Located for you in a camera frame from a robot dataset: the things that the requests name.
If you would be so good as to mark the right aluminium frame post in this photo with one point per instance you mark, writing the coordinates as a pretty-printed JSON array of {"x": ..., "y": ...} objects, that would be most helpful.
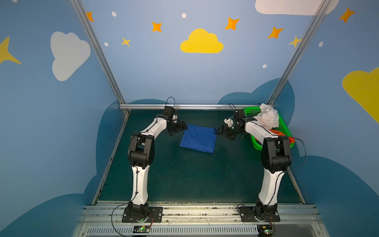
[{"x": 300, "y": 49}]

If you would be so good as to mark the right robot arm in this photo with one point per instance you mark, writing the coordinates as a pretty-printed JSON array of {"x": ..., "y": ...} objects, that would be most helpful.
[{"x": 275, "y": 159}]

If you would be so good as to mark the aluminium frame post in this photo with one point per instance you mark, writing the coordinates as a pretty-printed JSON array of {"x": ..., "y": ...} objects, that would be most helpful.
[
  {"x": 300, "y": 49},
  {"x": 86, "y": 24}
]

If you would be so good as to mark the green plastic basket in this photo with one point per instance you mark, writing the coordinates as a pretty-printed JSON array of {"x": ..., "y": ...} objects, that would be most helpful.
[{"x": 282, "y": 127}]

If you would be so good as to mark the rear aluminium frame bar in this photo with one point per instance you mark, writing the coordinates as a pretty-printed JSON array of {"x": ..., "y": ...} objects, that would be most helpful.
[{"x": 221, "y": 107}]

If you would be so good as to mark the left aluminium frame post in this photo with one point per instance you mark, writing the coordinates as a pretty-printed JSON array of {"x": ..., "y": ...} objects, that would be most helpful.
[{"x": 86, "y": 24}]

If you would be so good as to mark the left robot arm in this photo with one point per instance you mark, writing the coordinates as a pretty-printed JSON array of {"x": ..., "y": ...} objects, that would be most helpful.
[{"x": 141, "y": 154}]

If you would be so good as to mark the left controller board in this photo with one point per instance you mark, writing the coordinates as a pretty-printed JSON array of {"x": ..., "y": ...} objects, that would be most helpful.
[{"x": 141, "y": 229}]

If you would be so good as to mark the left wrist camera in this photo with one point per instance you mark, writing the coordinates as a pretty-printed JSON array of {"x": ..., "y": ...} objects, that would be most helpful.
[{"x": 170, "y": 114}]

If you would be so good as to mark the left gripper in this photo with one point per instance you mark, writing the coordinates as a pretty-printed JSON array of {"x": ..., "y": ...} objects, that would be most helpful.
[{"x": 179, "y": 127}]

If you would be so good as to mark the blue panda print t-shirt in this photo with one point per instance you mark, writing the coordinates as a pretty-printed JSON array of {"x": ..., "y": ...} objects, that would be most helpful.
[{"x": 199, "y": 138}]

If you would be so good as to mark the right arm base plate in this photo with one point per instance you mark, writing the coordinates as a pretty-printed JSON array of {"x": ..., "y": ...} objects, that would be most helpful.
[{"x": 258, "y": 214}]

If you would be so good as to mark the controller board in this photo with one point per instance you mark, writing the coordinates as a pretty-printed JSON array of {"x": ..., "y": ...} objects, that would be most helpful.
[
  {"x": 265, "y": 231},
  {"x": 141, "y": 229}
]

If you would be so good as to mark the aluminium mounting rail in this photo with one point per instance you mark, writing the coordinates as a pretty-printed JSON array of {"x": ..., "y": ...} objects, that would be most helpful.
[{"x": 199, "y": 220}]

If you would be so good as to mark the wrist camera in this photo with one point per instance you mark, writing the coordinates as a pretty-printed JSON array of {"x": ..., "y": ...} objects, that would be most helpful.
[
  {"x": 237, "y": 120},
  {"x": 170, "y": 114}
]

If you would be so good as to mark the orange t-shirt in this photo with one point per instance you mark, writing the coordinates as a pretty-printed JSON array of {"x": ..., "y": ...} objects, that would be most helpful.
[{"x": 279, "y": 133}]

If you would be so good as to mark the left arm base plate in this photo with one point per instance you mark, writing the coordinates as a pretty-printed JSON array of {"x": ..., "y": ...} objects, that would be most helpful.
[{"x": 143, "y": 215}]

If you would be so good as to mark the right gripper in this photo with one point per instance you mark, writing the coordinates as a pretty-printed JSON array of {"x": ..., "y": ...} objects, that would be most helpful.
[{"x": 224, "y": 130}]

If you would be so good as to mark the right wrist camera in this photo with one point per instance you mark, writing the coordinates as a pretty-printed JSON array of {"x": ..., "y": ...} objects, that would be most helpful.
[{"x": 237, "y": 120}]

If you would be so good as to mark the right controller board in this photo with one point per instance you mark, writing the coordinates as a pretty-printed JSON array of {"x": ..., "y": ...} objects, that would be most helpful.
[{"x": 265, "y": 231}]

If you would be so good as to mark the white t-shirt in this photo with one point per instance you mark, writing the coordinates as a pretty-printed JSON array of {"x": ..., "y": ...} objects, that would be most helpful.
[{"x": 268, "y": 117}]

